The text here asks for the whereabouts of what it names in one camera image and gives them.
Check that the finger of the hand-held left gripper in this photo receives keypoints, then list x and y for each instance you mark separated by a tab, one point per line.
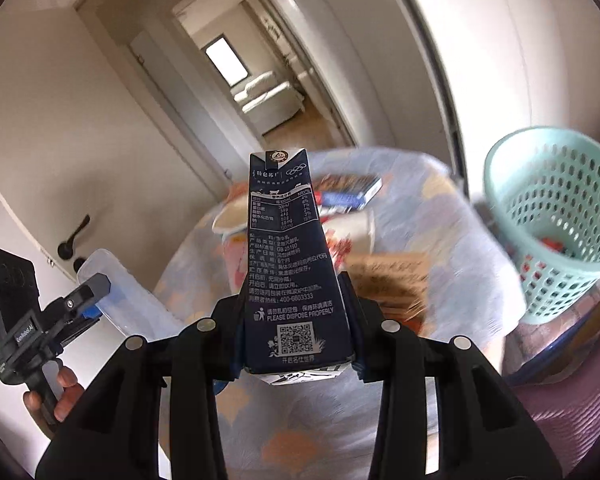
87	315
91	287

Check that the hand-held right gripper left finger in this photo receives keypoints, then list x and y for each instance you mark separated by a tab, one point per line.
226	321

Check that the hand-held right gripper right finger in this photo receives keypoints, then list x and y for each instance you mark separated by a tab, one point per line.
361	312

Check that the clear plastic container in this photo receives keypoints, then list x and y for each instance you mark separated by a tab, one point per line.
127	282

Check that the red white noodle cup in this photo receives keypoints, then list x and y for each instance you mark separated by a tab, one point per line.
231	255

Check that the dark blue milk carton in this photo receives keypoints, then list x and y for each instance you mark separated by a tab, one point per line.
290	270

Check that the blue-edged snack packet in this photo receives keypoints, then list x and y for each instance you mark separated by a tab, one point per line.
352	191

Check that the teal plastic basket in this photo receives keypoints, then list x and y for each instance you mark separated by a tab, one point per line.
500	180

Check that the person's left hand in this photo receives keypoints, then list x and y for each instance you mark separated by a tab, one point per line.
65	395

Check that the brown cardboard piece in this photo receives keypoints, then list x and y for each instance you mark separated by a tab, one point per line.
390	280

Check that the white door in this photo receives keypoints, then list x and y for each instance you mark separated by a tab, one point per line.
70	135

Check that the red wrapper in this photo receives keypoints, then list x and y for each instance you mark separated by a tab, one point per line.
550	247

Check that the white bed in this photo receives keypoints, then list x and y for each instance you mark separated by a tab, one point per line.
267	105

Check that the pink quilted bed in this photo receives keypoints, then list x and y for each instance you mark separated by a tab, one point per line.
580	400

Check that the window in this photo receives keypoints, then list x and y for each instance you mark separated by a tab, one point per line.
225	60

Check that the white wardrobe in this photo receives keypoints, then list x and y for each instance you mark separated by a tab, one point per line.
530	60

